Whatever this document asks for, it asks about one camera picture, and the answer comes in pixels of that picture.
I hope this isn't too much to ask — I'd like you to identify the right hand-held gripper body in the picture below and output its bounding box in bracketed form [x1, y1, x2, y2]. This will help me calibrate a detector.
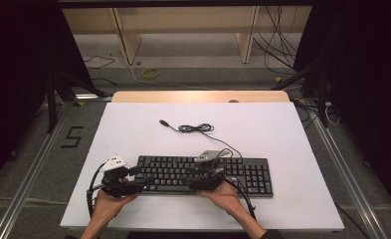
[188, 149, 229, 192]

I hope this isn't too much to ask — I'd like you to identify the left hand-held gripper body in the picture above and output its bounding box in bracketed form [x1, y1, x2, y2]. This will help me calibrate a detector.
[100, 154, 144, 199]

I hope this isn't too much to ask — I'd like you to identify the black keyboard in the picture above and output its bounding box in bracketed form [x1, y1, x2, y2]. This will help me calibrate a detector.
[134, 154, 275, 198]

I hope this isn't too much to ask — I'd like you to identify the person's left hand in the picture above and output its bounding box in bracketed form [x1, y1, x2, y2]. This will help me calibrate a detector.
[92, 189, 139, 222]

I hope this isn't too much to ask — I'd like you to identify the person's right hand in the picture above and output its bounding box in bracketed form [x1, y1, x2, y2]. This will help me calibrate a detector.
[197, 181, 247, 217]

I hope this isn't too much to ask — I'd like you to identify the white table cover sheet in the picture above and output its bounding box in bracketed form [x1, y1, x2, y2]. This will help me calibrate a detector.
[59, 102, 345, 232]

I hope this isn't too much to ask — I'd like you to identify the person's dark right sleeve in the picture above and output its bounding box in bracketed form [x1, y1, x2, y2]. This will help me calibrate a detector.
[259, 228, 286, 239]

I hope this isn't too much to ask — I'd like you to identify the short silver metal bar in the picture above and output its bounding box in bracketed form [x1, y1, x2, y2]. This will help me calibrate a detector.
[75, 94, 113, 102]

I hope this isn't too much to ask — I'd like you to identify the yellow tape roll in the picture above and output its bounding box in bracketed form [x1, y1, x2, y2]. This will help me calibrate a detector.
[141, 67, 161, 80]

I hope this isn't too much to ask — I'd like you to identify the black metal stand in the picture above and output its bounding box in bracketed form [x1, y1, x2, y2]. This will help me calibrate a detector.
[271, 63, 330, 128]
[45, 71, 108, 133]

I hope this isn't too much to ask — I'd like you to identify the black curtain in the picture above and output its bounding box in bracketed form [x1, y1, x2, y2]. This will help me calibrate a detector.
[292, 0, 391, 211]
[0, 0, 95, 195]

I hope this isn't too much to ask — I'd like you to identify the light wooden shelf unit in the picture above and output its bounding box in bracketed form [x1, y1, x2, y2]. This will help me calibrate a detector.
[62, 5, 313, 66]

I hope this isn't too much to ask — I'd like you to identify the right hand-held gripper cable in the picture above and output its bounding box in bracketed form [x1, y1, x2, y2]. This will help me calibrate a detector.
[213, 148, 258, 221]

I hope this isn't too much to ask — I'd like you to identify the black keyboard cable with plug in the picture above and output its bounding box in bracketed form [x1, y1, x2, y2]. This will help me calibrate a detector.
[158, 119, 244, 159]

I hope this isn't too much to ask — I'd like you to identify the long metal floor rail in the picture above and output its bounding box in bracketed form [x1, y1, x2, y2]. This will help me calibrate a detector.
[306, 106, 389, 239]
[0, 99, 76, 239]

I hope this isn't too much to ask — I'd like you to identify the thin black floor cable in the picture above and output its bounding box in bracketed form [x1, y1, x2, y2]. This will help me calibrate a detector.
[83, 54, 116, 70]

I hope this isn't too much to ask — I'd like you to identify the bundle of black cables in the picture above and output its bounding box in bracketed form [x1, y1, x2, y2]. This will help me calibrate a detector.
[252, 5, 300, 76]

